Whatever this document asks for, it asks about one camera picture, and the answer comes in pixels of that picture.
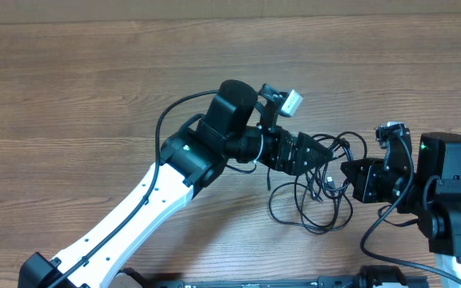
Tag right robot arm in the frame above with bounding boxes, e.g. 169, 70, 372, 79
341, 122, 461, 287

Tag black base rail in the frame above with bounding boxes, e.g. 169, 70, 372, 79
114, 265, 430, 288

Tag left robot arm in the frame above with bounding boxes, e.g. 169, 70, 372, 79
18, 80, 334, 287

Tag black usb cables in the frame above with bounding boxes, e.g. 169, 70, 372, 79
266, 130, 369, 235

